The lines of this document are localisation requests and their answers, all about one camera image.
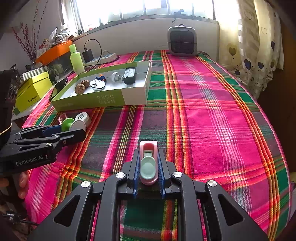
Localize brown walnut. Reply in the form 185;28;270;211
81;80;90;88
75;83;86;95

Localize black white round disc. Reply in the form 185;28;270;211
89;79;106;91

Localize blue orange small toy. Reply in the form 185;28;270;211
95;74;106;82

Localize black rectangular device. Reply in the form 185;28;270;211
122;67;135;85

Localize white egg-shaped keychain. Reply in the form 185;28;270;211
111;72;123;82

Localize left hand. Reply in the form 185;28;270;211
0;171;29;199

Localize pink looped clip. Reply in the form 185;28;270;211
58;113;67;125

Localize green white spool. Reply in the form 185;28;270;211
61;118;86;132

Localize white round capped jar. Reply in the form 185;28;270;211
74;112;91;127

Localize black smartphone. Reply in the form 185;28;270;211
49;77;68;101

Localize yellow shoe box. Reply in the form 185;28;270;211
14;72;52;115

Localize striped gift box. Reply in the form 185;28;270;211
20;66;49;85

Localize green lotion bottle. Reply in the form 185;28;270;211
69;44;85;75

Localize plaid pink green bedspread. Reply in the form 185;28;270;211
24;50;291;240

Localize orange tray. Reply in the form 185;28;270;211
35;40;73;66

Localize red branch decoration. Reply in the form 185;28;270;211
11;0;49;63

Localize black charger adapter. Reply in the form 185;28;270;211
82;48;94;63

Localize green white shallow box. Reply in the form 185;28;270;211
51;60;152;112

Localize white power strip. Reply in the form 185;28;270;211
83;53;117;66

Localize grey small heater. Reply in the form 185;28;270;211
167;25;197;57

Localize heart pattern curtain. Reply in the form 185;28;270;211
214;0;284;99

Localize black charger cable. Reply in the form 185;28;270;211
83;38;121;69

